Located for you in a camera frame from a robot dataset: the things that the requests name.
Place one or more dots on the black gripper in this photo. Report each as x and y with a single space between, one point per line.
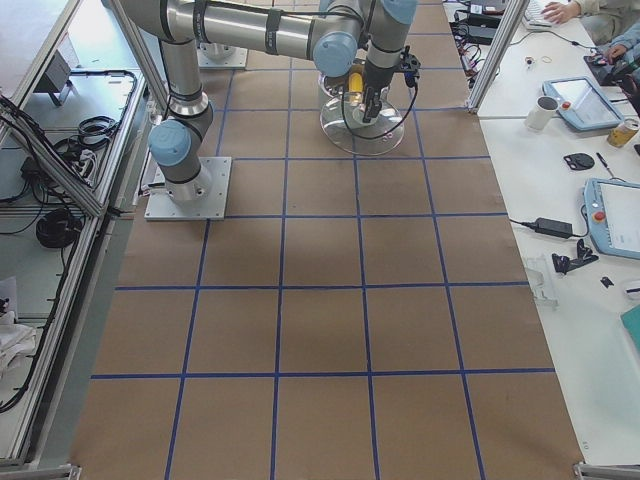
376 78

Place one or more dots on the person's hand on keyboard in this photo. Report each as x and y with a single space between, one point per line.
560 13

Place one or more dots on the teach pendant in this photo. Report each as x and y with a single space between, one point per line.
583 105
612 210

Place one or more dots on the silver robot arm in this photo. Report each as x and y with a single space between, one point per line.
330 37

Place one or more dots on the yellow drink can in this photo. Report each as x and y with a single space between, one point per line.
620 135

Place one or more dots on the black power adapter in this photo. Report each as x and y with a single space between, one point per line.
555 228

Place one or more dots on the far teach pendant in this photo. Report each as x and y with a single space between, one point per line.
583 105

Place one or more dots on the yellow corn cob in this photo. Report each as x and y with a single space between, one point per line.
355 83

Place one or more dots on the white mug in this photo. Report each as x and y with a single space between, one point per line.
541 113

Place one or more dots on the black round case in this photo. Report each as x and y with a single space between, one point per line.
579 161

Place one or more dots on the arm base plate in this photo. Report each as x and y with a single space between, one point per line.
221 57
202 198

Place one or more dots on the near teach pendant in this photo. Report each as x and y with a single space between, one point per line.
612 210

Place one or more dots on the mint green electric pot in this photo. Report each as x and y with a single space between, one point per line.
332 91

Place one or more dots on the glass pot lid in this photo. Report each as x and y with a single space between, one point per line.
342 120

